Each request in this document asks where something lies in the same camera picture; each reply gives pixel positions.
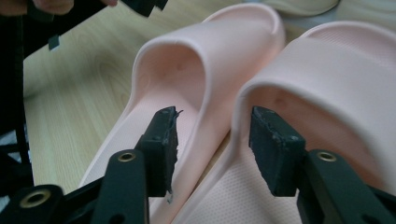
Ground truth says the dark tape piece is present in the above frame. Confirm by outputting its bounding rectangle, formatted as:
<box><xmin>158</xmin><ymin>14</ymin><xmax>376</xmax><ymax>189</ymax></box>
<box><xmin>48</xmin><ymin>34</ymin><xmax>61</xmax><ymax>51</ymax></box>

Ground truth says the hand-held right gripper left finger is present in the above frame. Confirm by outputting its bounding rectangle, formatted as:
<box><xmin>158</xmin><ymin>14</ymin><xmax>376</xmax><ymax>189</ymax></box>
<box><xmin>134</xmin><ymin>105</ymin><xmax>183</xmax><ymax>199</ymax></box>

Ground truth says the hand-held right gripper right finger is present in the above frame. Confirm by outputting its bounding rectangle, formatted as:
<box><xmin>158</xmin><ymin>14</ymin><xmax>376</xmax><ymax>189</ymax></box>
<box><xmin>248</xmin><ymin>105</ymin><xmax>308</xmax><ymax>198</ymax></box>

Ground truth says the pink slide slipper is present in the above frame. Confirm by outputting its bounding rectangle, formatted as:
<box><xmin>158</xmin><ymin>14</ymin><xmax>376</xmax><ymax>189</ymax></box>
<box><xmin>78</xmin><ymin>3</ymin><xmax>287</xmax><ymax>224</ymax></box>
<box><xmin>172</xmin><ymin>21</ymin><xmax>396</xmax><ymax>224</ymax></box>

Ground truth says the black metal frame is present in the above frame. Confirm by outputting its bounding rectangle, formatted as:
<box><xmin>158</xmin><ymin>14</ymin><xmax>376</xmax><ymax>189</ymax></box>
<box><xmin>0</xmin><ymin>15</ymin><xmax>35</xmax><ymax>200</ymax></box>

